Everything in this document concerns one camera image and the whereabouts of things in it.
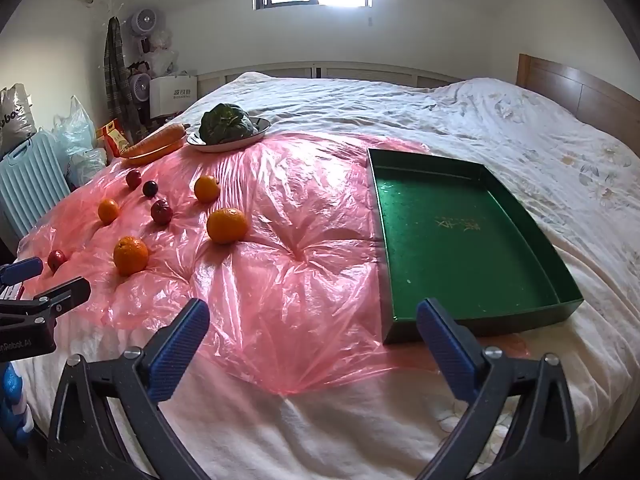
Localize grey printed bag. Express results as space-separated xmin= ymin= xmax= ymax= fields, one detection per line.
xmin=0 ymin=83 xmax=38 ymax=161

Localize pink plastic sheet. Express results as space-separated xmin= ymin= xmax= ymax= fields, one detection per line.
xmin=17 ymin=130 xmax=531 ymax=396

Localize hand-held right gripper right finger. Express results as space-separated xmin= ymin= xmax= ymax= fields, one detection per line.
xmin=416 ymin=298 xmax=581 ymax=480

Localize small orange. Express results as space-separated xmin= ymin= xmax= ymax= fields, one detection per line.
xmin=97 ymin=198 xmax=121 ymax=225
xmin=194 ymin=175 xmax=221 ymax=204

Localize white slatted panel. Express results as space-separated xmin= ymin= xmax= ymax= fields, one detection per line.
xmin=197 ymin=61 xmax=466 ymax=96

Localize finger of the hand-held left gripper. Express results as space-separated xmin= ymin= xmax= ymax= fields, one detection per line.
xmin=0 ymin=256 xmax=44 ymax=286
xmin=27 ymin=276 xmax=92 ymax=316

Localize orange plate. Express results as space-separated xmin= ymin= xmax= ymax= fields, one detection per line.
xmin=120 ymin=142 xmax=186 ymax=166
xmin=120 ymin=123 xmax=187 ymax=157

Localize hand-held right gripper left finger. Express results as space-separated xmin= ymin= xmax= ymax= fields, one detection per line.
xmin=46 ymin=298 xmax=211 ymax=480

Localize white cardboard box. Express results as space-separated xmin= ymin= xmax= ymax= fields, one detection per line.
xmin=150 ymin=74 xmax=199 ymax=118

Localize dark plaid scarf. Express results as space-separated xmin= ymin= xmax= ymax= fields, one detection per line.
xmin=103 ymin=16 xmax=143 ymax=143

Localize red snack box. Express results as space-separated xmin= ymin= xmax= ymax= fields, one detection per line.
xmin=96 ymin=119 xmax=133 ymax=158

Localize green leafy vegetable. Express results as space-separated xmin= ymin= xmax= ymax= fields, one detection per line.
xmin=199 ymin=103 xmax=259 ymax=145

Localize metal plate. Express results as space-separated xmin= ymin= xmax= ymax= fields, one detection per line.
xmin=187 ymin=116 xmax=272 ymax=153

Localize small grey fan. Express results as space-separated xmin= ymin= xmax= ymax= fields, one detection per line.
xmin=127 ymin=74 xmax=151 ymax=106

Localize large orange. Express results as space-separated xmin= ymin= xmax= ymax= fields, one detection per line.
xmin=113 ymin=236 xmax=150 ymax=277
xmin=206 ymin=207 xmax=250 ymax=245

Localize white plastic bags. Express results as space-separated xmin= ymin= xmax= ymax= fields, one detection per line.
xmin=142 ymin=30 xmax=180 ymax=78

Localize wooden headboard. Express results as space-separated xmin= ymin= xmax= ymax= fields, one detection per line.
xmin=516 ymin=53 xmax=640 ymax=133

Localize clear plastic bag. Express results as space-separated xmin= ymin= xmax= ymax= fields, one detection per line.
xmin=52 ymin=95 xmax=108 ymax=186

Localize light blue ribbed board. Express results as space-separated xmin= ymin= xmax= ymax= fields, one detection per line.
xmin=0 ymin=127 xmax=71 ymax=241

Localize green cardboard tray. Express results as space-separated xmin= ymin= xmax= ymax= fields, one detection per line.
xmin=367 ymin=147 xmax=585 ymax=346

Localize white fan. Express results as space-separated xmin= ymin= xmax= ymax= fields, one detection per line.
xmin=131 ymin=7 xmax=163 ymax=38

